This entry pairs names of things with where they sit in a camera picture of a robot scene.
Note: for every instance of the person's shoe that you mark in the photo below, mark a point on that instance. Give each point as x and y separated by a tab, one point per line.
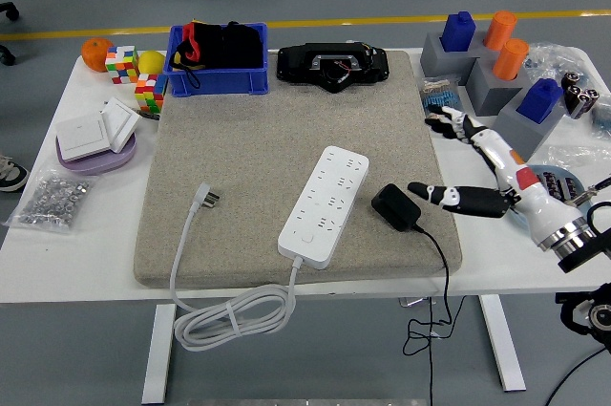
12	177

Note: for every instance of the clear bag of blue parts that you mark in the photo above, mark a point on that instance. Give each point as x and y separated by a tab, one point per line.
554	59

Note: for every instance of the blue plastic bin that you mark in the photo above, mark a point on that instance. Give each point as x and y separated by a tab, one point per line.
224	81

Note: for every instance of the dark brown capacitor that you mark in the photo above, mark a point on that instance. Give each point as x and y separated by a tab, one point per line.
551	185
571	188

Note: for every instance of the small dark hand tool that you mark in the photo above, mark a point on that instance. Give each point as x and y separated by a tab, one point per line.
149	115

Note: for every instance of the black office chair base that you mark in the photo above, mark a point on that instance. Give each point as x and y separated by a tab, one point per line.
10	10

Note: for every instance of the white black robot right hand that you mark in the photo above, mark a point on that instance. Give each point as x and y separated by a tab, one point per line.
525	196

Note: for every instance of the grey-brown mat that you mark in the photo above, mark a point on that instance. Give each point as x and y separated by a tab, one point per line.
267	138

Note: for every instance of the light blue plate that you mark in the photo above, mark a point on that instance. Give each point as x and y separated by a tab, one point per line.
549	169

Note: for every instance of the purple oval tray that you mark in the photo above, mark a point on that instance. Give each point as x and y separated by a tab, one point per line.
102	164

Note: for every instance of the small metal bracket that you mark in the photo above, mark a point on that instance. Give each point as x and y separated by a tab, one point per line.
413	302

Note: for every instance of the white wall switch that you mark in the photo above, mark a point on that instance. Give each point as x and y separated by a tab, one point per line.
119	121
81	136

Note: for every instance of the grey holder block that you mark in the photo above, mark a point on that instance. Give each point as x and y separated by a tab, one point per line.
544	138
482	95
432	62

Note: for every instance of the black and red fabric bundle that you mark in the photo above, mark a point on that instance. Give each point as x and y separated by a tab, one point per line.
234	48

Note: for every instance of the bag of metal nuts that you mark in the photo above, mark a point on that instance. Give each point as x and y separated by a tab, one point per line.
48	200

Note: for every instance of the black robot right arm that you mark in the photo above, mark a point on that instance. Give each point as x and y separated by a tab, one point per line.
580	253

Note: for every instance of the bag of striped resistors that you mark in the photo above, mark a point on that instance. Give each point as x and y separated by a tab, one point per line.
439	95

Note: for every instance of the blue square peg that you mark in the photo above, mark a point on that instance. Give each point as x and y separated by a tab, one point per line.
458	33
539	100

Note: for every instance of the black electronic device housing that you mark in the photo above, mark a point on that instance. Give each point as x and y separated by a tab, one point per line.
296	62

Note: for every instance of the colourful puzzle cube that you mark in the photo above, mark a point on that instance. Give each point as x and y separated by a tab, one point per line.
121	64
148	93

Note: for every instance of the orange cylinder peg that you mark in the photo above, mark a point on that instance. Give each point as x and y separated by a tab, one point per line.
501	28
511	59

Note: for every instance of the orange fruit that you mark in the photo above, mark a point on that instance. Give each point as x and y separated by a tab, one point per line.
93	55

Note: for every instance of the white table leg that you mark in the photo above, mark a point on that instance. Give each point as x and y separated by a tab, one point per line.
501	344
157	358

